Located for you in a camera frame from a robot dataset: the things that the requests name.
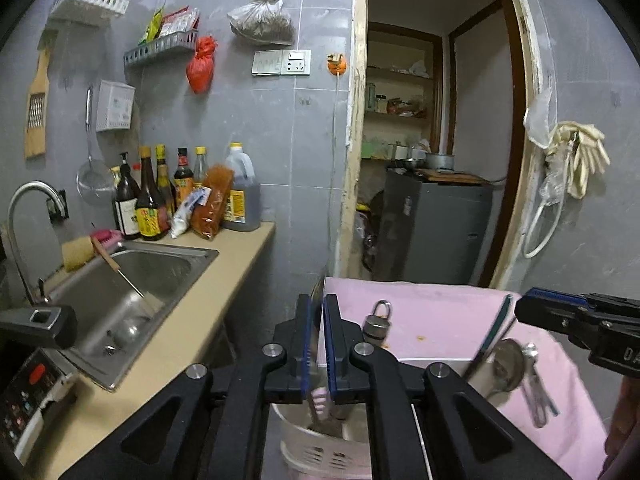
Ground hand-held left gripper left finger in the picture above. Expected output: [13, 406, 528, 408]
[59, 292, 315, 480]

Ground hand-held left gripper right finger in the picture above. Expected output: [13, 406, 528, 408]
[322, 294, 573, 480]

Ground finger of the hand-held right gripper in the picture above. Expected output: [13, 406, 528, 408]
[515, 299, 601, 342]
[529, 287, 640, 312]

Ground dark utensil with teal handle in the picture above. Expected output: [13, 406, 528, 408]
[460, 294, 515, 382]

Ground silver metal fork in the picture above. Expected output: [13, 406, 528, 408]
[307, 385, 351, 441]

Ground white plastic utensil basket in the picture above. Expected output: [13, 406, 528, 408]
[270, 356, 478, 480]

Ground person's right hand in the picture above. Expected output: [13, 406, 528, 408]
[604, 374, 640, 463]

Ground pink floral cloth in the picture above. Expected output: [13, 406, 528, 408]
[322, 276, 613, 480]

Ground beige kitchen counter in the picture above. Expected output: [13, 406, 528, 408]
[30, 220, 277, 480]

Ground bags on floor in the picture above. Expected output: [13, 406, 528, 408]
[355, 202, 381, 271]

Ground cream rubber gloves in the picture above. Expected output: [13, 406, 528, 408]
[545, 121, 611, 200]

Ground grey cabinet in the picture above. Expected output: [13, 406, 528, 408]
[375, 169, 493, 285]

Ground stainless steel sink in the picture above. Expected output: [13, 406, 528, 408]
[37, 239, 220, 392]

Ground wooden cutting board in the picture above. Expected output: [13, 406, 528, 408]
[415, 169, 493, 186]

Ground large dark oil jug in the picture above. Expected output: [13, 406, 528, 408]
[221, 142, 262, 233]

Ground red spice packet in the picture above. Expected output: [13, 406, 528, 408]
[191, 164, 236, 240]

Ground clear hanging plastic bag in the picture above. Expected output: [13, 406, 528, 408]
[523, 87, 556, 150]

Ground white seasoning packet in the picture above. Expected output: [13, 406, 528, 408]
[170, 186, 211, 239]

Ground soy sauce bottle yellow label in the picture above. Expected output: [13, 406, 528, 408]
[135, 146, 168, 241]

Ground clear bottle yellow cap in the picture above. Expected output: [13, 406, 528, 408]
[192, 146, 208, 191]

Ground dark bottle red label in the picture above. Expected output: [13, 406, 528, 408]
[174, 147, 195, 207]

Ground dark bottle with pump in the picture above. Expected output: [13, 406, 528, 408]
[112, 152, 142, 240]

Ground pink scrub brush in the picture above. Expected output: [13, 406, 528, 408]
[90, 229, 126, 248]

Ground tall dark sauce bottle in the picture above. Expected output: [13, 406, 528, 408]
[155, 144, 176, 221]

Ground wooden shelf unit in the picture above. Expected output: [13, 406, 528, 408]
[365, 22, 446, 161]

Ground yellow sponge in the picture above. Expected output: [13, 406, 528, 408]
[61, 237, 98, 273]

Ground metal mesh strainer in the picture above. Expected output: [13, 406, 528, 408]
[76, 87, 117, 206]

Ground black induction cooker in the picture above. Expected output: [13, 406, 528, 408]
[0, 347, 81, 466]

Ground red plastic bag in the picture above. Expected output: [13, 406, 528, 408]
[186, 36, 218, 95]

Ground curved metal faucet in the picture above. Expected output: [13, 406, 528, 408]
[7, 181, 63, 306]

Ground clear bag of dried goods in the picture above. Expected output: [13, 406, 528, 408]
[227, 0, 296, 46]

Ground wooden grater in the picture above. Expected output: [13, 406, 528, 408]
[24, 45, 53, 161]

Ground stack of seasoning packets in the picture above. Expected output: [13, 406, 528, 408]
[137, 5, 201, 44]

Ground white power cable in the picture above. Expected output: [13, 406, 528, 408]
[327, 72, 343, 278]

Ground wooden handled dish brush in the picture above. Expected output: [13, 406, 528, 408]
[91, 237, 163, 318]

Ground worn door frame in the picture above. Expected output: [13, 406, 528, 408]
[340, 0, 553, 291]

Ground black wok with handle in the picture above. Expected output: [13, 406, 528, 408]
[0, 304, 78, 350]

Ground wall switch socket panel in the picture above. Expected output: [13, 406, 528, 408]
[251, 49, 312, 77]

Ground white wall holder box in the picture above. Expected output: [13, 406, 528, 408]
[96, 79, 136, 133]

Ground grey wall shelf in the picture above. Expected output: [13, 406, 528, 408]
[123, 30, 201, 67]

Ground white wall basket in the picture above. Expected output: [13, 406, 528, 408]
[47, 0, 131, 28]

